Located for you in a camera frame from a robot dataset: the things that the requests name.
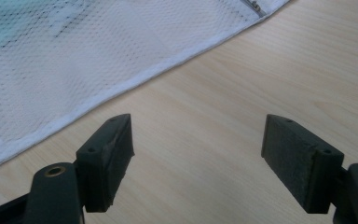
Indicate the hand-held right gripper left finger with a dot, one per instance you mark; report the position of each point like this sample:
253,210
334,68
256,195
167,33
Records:
105,161

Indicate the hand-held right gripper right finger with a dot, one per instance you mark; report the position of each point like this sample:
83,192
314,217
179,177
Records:
298,165

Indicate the white mesh laundry bag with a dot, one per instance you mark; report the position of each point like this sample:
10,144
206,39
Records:
74,62

